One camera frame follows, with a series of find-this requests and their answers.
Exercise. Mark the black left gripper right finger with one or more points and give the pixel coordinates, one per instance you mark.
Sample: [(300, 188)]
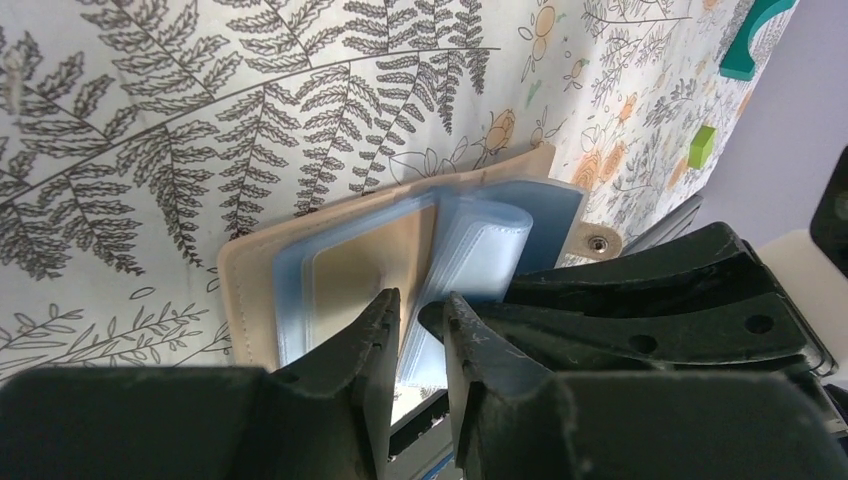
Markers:
[(512, 418)]

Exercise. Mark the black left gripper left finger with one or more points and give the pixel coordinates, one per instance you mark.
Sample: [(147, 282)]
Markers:
[(327, 415)]

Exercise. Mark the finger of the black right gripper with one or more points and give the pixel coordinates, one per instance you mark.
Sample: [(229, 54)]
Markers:
[(704, 301)]

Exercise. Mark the gold credit card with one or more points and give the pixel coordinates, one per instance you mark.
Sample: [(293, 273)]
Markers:
[(346, 277)]

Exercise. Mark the beige leather card holder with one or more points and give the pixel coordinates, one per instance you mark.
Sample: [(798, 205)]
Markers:
[(290, 287)]

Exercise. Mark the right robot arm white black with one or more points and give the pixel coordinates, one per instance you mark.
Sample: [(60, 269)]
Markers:
[(816, 286)]

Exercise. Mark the teal card on table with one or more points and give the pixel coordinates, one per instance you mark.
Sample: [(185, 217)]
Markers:
[(738, 62)]

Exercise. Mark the green small block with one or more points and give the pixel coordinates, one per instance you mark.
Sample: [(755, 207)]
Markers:
[(701, 147)]

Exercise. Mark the floral table cloth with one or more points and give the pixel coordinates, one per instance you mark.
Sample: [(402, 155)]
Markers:
[(137, 137)]

